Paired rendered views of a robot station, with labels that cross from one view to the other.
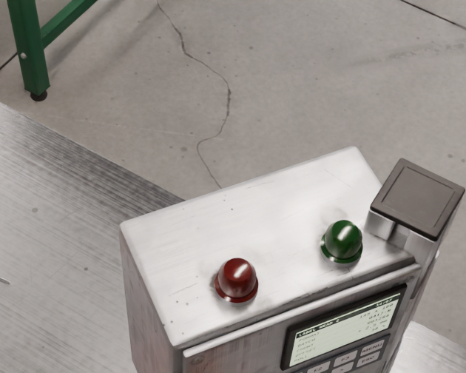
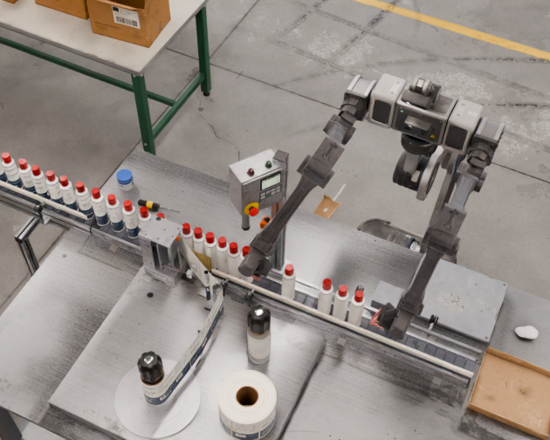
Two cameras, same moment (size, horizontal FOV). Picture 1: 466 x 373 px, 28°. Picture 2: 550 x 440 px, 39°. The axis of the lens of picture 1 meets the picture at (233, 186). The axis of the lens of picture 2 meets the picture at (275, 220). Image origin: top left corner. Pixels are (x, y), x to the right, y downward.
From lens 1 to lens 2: 2.18 m
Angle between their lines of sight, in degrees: 3
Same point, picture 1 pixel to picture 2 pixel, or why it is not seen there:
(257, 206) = (253, 161)
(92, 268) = (204, 206)
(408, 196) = (279, 155)
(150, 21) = (197, 122)
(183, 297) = (242, 175)
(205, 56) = (225, 136)
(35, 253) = (186, 203)
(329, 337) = (268, 182)
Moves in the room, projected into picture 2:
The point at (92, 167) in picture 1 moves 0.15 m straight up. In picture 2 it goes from (199, 176) to (196, 154)
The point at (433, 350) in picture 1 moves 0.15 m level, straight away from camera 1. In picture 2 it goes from (313, 218) to (326, 195)
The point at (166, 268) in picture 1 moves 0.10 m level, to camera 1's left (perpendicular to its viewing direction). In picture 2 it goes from (238, 171) to (209, 172)
